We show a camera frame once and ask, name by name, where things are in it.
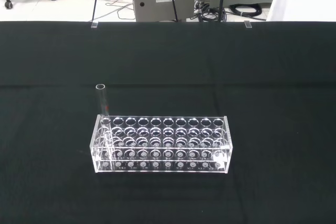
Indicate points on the clear acrylic test tube rack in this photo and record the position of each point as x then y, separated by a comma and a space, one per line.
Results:
160, 149

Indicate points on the black bench cloth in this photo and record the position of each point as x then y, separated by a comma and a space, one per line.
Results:
168, 64

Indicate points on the grey metal cabinet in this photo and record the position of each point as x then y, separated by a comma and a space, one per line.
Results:
162, 6

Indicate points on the clear cloth clip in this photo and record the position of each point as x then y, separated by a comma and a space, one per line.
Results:
247, 24
94, 24

